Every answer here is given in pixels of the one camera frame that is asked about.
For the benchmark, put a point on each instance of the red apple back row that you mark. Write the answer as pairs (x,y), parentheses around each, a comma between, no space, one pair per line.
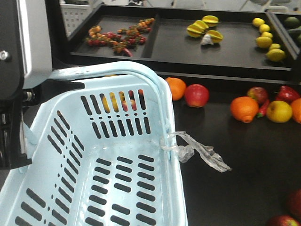
(196,95)

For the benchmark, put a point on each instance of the orange back row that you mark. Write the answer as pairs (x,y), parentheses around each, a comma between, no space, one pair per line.
(177,87)

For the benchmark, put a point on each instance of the dark red yellow apple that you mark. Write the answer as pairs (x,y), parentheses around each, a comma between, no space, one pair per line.
(259,94)

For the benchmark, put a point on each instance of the light blue plastic basket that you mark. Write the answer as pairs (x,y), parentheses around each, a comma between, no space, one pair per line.
(94,164)

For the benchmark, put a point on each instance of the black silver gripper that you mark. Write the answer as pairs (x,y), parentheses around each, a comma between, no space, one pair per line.
(33,43)

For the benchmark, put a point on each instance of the white garlic bulb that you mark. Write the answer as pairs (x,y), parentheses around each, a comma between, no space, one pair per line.
(206,40)

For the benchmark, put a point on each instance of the orange right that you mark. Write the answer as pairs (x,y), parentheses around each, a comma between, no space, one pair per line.
(296,109)

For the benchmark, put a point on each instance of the dark red apple front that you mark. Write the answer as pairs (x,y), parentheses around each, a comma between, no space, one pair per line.
(293,203)

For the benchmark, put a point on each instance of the red bell pepper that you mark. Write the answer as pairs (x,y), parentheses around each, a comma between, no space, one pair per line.
(287,94)

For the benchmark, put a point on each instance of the small red yellow apple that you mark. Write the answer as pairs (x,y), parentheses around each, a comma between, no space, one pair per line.
(131,104)

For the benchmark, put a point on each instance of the red chilli pepper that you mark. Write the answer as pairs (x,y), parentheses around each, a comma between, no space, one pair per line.
(263,109)

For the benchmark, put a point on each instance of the clear plastic wrap strip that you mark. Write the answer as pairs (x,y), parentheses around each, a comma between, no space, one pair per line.
(185,152)

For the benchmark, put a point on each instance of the yellow starfruit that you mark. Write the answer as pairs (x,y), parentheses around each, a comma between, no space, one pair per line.
(211,20)

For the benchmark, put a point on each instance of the orange left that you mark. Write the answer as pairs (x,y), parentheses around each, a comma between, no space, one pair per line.
(244,109)

